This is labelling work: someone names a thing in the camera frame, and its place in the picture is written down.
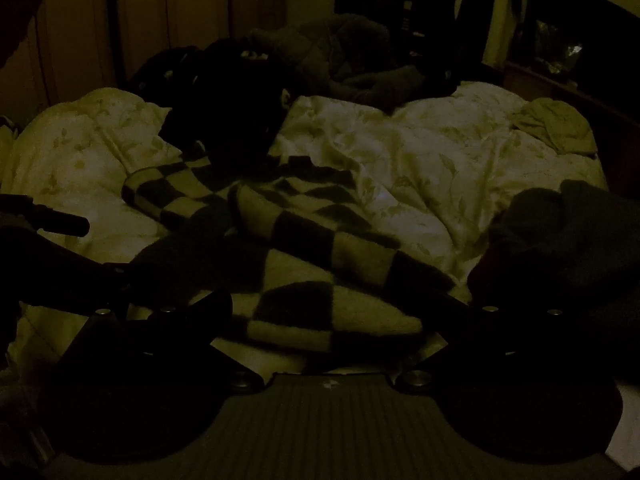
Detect dark cloth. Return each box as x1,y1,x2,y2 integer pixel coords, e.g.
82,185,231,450
467,179,640,377

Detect checkered fleece blanket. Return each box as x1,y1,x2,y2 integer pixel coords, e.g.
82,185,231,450
122,155,472,357

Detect grey quilted cloth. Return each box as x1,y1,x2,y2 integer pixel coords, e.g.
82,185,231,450
245,12,459,111

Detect white floral duvet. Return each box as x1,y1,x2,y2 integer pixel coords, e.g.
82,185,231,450
0,80,609,377

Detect hanging dark clothes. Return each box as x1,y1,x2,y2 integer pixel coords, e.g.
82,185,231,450
334,0,507,70

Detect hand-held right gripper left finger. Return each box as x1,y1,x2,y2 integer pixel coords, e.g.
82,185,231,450
65,289,264,392

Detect wardrobe with light doors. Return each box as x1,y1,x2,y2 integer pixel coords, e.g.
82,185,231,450
0,0,292,127

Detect black cloth pile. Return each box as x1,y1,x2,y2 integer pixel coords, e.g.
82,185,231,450
127,37,302,172

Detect dark screen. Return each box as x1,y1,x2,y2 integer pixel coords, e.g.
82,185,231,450
520,0,640,102

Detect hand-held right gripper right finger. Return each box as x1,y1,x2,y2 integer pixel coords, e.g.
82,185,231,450
394,287,603,392

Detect light crumpled cloth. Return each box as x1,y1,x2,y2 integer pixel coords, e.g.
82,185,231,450
510,97,599,157

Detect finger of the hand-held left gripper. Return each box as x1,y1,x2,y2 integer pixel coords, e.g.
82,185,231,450
0,227,135,317
0,194,92,237

